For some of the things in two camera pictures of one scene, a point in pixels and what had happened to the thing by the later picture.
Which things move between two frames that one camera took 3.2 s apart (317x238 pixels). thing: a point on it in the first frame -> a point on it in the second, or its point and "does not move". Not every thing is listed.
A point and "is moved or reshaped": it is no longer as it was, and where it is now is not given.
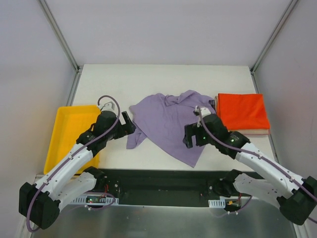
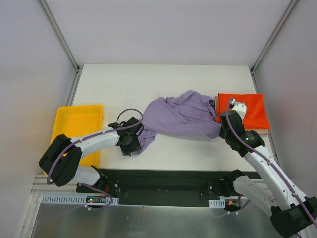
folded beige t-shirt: (246, 131) does not move
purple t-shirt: (160, 122) is moved or reshaped
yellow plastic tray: (70, 123) does not move
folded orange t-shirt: (238, 112) does not move
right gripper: (194, 135) -> (225, 132)
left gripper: (124, 125) -> (135, 137)
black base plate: (165, 187) does not move
